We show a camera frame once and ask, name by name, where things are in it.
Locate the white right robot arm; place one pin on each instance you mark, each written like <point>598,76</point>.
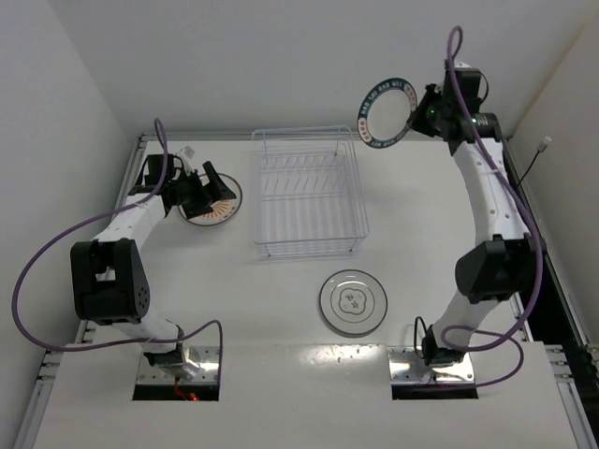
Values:
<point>503,260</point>

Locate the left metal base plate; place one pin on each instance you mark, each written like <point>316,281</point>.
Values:
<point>191,365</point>

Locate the green rimmed lettered plate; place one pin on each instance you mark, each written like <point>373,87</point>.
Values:
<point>384,113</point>

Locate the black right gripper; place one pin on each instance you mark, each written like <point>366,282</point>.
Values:
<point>422,109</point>

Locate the white wire dish rack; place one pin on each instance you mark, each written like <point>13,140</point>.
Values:
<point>309,200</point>

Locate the aluminium table frame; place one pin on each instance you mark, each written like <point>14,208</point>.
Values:
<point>288,381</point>

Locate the white plate with cloud motif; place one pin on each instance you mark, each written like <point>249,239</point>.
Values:
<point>352,303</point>

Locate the orange sunburst plate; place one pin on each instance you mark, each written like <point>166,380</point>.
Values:
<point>223,210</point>

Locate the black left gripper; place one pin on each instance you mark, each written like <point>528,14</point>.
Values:
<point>200,192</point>

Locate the metal base plate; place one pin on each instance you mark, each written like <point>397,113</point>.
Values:
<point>407,368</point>
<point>191,365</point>

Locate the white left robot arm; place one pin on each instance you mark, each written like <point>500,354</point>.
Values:
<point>109,281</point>

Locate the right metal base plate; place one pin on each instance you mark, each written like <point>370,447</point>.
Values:
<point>407,368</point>

